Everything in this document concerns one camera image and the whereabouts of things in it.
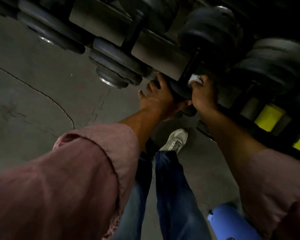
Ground person's left hand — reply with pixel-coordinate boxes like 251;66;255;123
138;72;192;120

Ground person's right hand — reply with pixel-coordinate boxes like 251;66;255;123
191;75;220;116

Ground white cleaning cloth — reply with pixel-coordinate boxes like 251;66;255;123
187;74;203;88

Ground black yellow dumbbell rack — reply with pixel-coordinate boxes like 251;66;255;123
0;0;300;163

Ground light blue plastic object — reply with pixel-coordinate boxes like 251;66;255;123
207;203;263;240

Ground person's left forearm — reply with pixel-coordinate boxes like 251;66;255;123
0;107;170;240

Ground person's right forearm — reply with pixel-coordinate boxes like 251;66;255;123
197;107;300;240

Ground person's white shoe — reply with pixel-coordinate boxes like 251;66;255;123
159;128;189;154

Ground person's blue jeans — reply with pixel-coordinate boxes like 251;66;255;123
112;150;212;240

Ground thin red white cord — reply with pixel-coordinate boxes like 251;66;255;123
0;61;75;130

